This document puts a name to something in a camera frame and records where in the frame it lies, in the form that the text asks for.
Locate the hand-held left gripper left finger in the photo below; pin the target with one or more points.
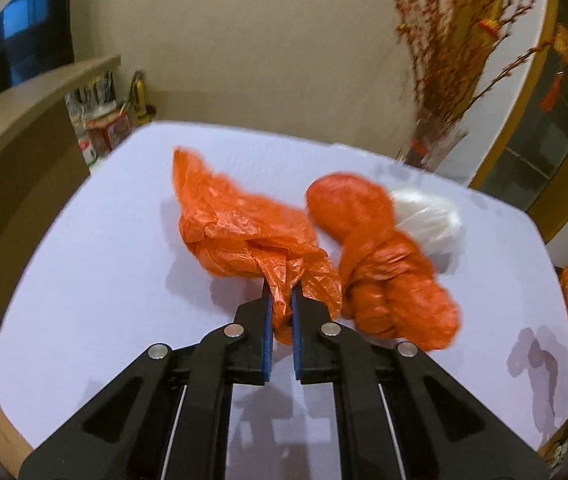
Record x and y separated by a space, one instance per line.
267 345

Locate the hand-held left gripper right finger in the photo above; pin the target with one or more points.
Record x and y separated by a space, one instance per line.
298 345

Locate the knotted orange plastic bag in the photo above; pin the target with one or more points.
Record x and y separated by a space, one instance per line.
389 280

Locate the white plastic bag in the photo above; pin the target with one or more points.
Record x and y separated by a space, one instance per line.
431 222

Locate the white tablecloth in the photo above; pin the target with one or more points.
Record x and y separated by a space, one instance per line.
113 260

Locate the glass vase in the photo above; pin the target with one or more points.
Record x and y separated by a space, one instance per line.
429 145

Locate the wooden cabinet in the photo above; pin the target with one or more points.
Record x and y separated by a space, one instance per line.
13 160

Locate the red decorative branches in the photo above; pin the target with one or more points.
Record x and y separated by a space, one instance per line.
439 60

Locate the wooden framed glass door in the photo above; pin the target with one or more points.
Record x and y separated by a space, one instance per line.
554 135

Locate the small red lantern ornament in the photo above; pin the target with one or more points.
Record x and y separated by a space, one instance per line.
490 27

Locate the red and gold hanging ornament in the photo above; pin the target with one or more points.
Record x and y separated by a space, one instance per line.
566 45

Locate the dark television screen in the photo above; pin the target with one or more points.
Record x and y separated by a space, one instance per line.
28 20

